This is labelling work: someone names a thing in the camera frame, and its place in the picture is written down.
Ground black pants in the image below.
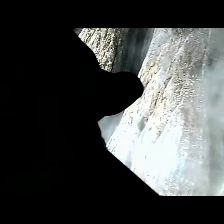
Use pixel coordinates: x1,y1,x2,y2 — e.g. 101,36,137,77
0,27,160,197

